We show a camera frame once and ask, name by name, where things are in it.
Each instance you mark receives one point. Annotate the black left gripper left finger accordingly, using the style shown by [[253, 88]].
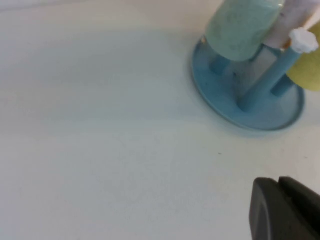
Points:
[[270, 215]]

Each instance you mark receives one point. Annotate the yellow cup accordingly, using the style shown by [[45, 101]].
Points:
[[306, 72]]

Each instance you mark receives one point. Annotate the pale pink cup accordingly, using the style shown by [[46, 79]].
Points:
[[295, 15]]

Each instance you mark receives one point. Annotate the mint green cup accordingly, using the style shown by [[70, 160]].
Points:
[[237, 32]]

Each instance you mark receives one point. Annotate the blue cup stand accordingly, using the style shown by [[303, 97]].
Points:
[[262, 107]]

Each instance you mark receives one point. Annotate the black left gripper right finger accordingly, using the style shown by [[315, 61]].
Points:
[[305, 207]]

